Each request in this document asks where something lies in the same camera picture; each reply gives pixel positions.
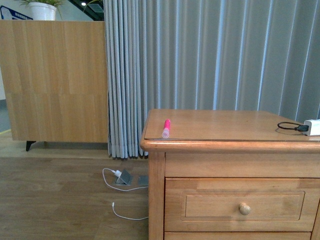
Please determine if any pink marker with clear cap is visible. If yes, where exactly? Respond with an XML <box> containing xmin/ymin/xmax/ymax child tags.
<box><xmin>161</xmin><ymin>119</ymin><xmax>171</xmax><ymax>139</ymax></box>

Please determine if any wooden drawer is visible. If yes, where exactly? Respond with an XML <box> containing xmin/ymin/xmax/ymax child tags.
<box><xmin>164</xmin><ymin>232</ymin><xmax>311</xmax><ymax>240</ymax></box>
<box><xmin>164</xmin><ymin>178</ymin><xmax>320</xmax><ymax>232</ymax></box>

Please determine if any round wooden drawer knob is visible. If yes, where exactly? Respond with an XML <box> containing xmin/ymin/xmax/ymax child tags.
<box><xmin>238</xmin><ymin>202</ymin><xmax>251</xmax><ymax>216</ymax></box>

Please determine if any white charger plug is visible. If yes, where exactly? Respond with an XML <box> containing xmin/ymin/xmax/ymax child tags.
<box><xmin>113</xmin><ymin>170</ymin><xmax>122</xmax><ymax>178</ymax></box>

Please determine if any open metal floor socket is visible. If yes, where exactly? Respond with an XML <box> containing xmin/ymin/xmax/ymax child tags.
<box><xmin>112</xmin><ymin>169</ymin><xmax>133</xmax><ymax>186</ymax></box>

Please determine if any wooden nightstand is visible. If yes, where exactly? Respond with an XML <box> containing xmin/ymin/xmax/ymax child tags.
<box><xmin>140</xmin><ymin>109</ymin><xmax>320</xmax><ymax>240</ymax></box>

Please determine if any grey pleated curtain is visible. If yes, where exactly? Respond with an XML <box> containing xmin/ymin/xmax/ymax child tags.
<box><xmin>103</xmin><ymin>0</ymin><xmax>320</xmax><ymax>159</ymax></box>

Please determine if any light wooden cabinet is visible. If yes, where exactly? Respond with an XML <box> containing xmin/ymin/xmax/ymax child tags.
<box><xmin>0</xmin><ymin>20</ymin><xmax>109</xmax><ymax>143</ymax></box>

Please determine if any black cabinet leg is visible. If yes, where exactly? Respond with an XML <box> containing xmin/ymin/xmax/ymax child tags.
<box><xmin>25</xmin><ymin>140</ymin><xmax>36</xmax><ymax>152</ymax></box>

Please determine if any white power adapter box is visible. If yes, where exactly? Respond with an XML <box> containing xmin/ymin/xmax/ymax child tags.
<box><xmin>303</xmin><ymin>119</ymin><xmax>320</xmax><ymax>136</ymax></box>

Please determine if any white plant pot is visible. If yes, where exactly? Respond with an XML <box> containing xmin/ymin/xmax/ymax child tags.
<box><xmin>28</xmin><ymin>2</ymin><xmax>57</xmax><ymax>21</ymax></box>

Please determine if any white charging cable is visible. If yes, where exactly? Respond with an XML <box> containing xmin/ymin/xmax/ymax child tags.
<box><xmin>102</xmin><ymin>167</ymin><xmax>150</xmax><ymax>221</ymax></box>

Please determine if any black looped cable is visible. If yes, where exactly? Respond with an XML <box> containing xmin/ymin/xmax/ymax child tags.
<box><xmin>277</xmin><ymin>121</ymin><xmax>310</xmax><ymax>132</ymax></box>

